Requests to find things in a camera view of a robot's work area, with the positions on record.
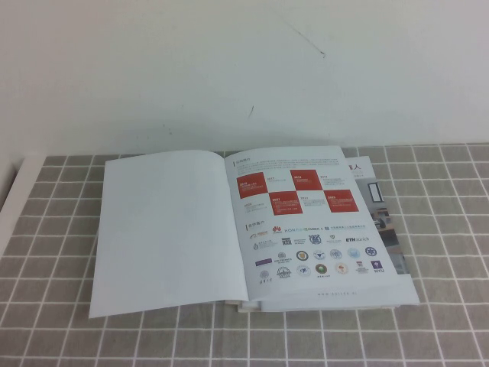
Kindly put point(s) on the brochure with photo cover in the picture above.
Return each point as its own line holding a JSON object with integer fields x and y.
{"x": 386, "y": 214}

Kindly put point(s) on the white product brochure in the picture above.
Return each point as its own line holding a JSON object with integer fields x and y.
{"x": 164, "y": 229}

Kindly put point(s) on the thin white booklet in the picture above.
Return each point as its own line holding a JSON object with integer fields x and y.
{"x": 250, "y": 307}

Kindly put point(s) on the grey white checkered tablecloth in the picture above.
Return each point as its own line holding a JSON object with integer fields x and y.
{"x": 57, "y": 229}

